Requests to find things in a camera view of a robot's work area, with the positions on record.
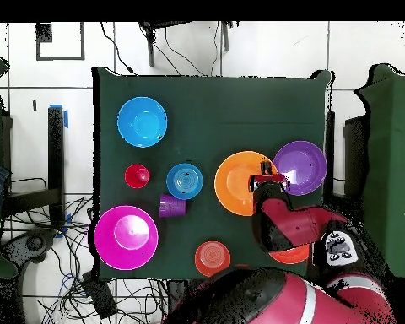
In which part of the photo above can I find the large blue bowl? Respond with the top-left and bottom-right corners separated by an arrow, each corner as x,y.
116,96 -> 169,149

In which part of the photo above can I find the cable bundle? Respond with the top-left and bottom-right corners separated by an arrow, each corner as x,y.
6,195 -> 170,324

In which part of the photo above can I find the red cup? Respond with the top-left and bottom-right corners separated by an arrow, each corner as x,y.
123,164 -> 152,190

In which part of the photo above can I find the small blue bowl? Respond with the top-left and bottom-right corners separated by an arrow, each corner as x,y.
165,163 -> 204,201

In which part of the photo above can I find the dark green table cloth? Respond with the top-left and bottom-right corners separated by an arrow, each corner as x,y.
91,66 -> 332,282

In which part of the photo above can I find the black metal stand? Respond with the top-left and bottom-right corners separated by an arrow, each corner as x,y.
3,105 -> 67,230

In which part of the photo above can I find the large orange bowl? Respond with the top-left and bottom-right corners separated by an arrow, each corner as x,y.
213,150 -> 279,217

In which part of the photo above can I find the large pink bowl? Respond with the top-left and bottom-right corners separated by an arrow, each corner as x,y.
94,204 -> 159,272

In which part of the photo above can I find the grey square floor frame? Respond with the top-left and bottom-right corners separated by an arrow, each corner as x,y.
35,22 -> 86,62

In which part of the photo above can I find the wide red-orange bowl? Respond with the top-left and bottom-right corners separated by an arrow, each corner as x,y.
267,244 -> 311,265

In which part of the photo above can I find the black power strip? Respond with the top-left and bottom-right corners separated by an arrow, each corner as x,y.
81,272 -> 118,320

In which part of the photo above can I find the wide purple bowl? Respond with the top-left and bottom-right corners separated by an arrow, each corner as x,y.
273,140 -> 328,197

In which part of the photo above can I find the purple cup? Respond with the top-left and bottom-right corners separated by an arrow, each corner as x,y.
159,192 -> 188,219

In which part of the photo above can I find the small red-orange bowl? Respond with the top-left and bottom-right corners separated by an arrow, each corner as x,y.
194,240 -> 232,278

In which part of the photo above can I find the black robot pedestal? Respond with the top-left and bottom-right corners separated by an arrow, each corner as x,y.
166,278 -> 197,311

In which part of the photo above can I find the black camera tripod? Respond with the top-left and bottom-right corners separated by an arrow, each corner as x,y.
138,21 -> 235,68

